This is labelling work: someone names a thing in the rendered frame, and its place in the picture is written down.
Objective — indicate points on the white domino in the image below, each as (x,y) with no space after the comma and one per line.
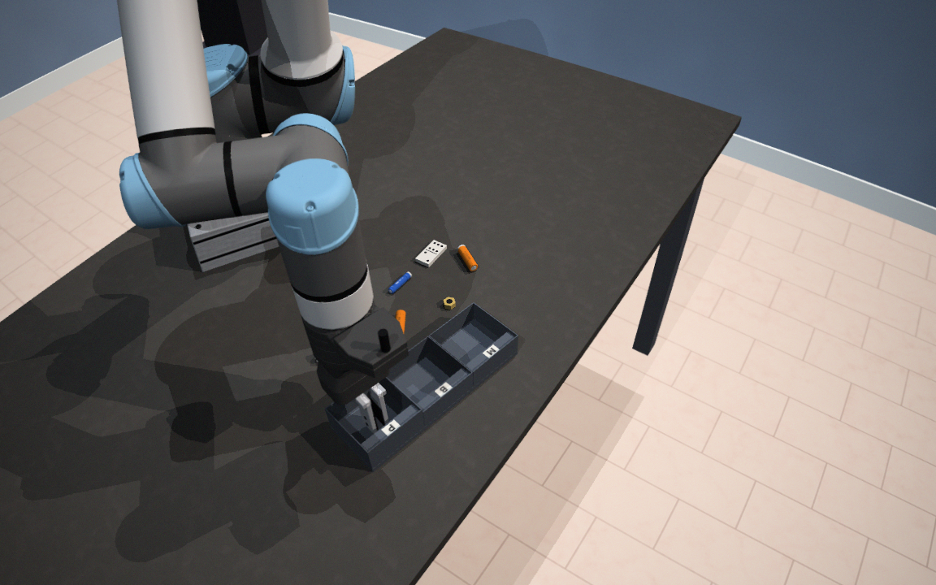
(431,253)

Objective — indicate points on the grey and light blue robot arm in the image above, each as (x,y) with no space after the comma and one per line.
(185,173)

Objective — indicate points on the dark grey three-compartment bin rack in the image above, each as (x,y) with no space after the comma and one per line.
(457,357)

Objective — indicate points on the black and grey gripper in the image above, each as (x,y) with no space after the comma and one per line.
(361,353)

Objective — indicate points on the blue battery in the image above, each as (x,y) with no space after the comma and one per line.
(400,282)

